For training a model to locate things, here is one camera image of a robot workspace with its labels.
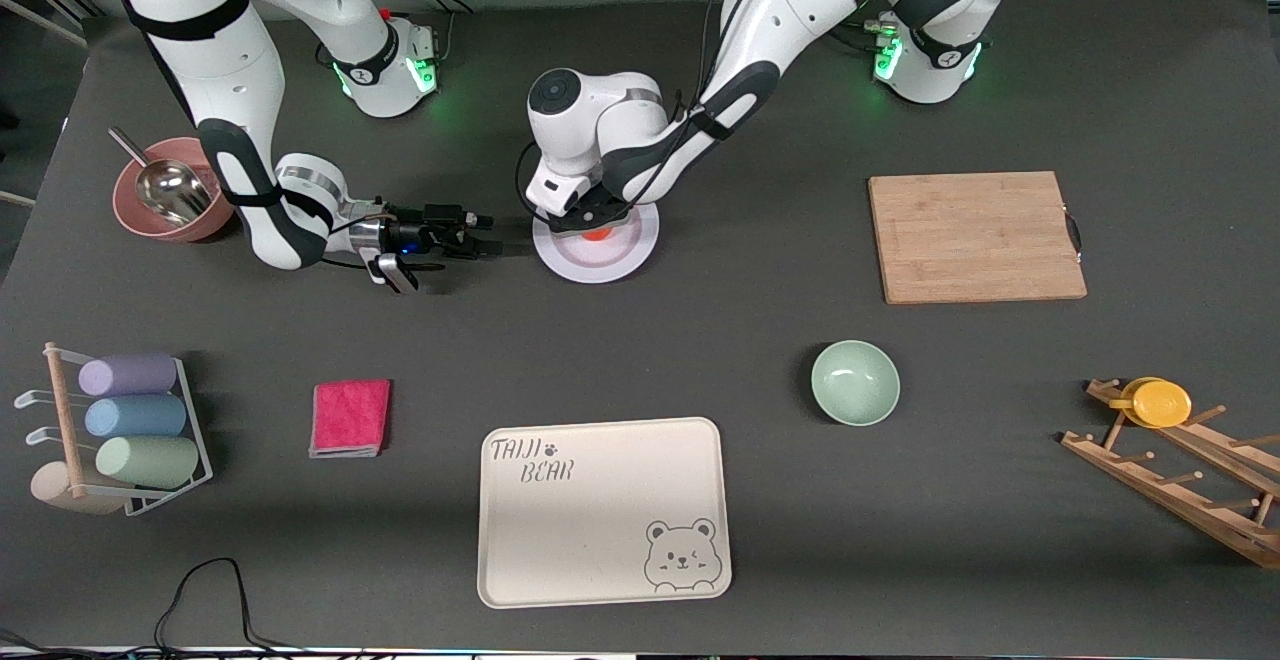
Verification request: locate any white round plate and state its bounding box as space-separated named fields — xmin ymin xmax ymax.
xmin=532 ymin=202 xmax=661 ymax=285

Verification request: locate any pink folded cloth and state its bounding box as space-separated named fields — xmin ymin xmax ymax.
xmin=309 ymin=379 xmax=393 ymax=459

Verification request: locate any metal scoop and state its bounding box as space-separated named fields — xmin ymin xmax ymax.
xmin=108 ymin=126 xmax=216 ymax=223

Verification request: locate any pink bowl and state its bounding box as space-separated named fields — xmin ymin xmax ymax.
xmin=112 ymin=136 xmax=241 ymax=243

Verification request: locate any beige bear print tray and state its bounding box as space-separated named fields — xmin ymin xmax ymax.
xmin=477 ymin=417 xmax=733 ymax=609

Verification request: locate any light green bowl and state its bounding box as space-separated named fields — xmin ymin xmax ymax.
xmin=811 ymin=340 xmax=901 ymax=428

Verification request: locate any purple cup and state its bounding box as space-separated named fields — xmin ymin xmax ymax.
xmin=78 ymin=353 xmax=179 ymax=398

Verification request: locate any blue cup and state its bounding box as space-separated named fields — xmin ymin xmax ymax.
xmin=84 ymin=394 xmax=189 ymax=439

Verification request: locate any green cup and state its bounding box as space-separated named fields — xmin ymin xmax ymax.
xmin=95 ymin=435 xmax=201 ymax=490

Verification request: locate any wooden cutting board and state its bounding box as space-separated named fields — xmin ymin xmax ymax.
xmin=868 ymin=171 xmax=1089 ymax=305

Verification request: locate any beige cup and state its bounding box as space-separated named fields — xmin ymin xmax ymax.
xmin=30 ymin=462 xmax=131 ymax=517

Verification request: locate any yellow cup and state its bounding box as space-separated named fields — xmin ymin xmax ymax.
xmin=1108 ymin=377 xmax=1193 ymax=429

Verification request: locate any wooden peg drying rack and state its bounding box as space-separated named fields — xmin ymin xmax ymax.
xmin=1060 ymin=378 xmax=1280 ymax=570

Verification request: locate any black right base cable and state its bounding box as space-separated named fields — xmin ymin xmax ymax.
xmin=375 ymin=0 xmax=476 ymax=66

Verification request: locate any black base cable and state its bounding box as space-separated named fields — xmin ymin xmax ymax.
xmin=830 ymin=15 xmax=891 ymax=53
xmin=375 ymin=0 xmax=476 ymax=66

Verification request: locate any black left base cable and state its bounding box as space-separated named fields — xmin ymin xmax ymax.
xmin=830 ymin=15 xmax=891 ymax=53

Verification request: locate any black cable at table edge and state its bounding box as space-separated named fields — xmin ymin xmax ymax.
xmin=0 ymin=557 xmax=301 ymax=660

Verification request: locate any white wire cup rack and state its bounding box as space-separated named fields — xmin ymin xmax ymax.
xmin=14 ymin=342 xmax=214 ymax=518

